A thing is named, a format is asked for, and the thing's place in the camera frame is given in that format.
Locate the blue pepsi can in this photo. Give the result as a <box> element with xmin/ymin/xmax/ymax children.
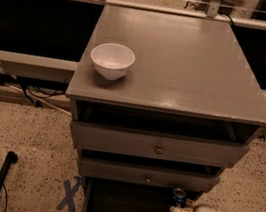
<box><xmin>168</xmin><ymin>188</ymin><xmax>187</xmax><ymax>212</ymax></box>

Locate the grey middle drawer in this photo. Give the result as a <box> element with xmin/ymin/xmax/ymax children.
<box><xmin>78</xmin><ymin>149</ymin><xmax>220</xmax><ymax>192</ymax></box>

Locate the grey top drawer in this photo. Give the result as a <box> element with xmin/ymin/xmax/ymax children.
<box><xmin>71</xmin><ymin>99</ymin><xmax>257</xmax><ymax>168</ymax></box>

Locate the grey drawer cabinet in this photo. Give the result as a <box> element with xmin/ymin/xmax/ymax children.
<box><xmin>45</xmin><ymin>0</ymin><xmax>266</xmax><ymax>212</ymax></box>

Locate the blue tape cross mark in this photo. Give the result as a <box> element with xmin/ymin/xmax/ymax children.
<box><xmin>56</xmin><ymin>176</ymin><xmax>82</xmax><ymax>212</ymax></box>

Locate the white ceramic bowl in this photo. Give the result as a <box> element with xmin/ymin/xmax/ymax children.
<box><xmin>90</xmin><ymin>42</ymin><xmax>135</xmax><ymax>81</ymax></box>

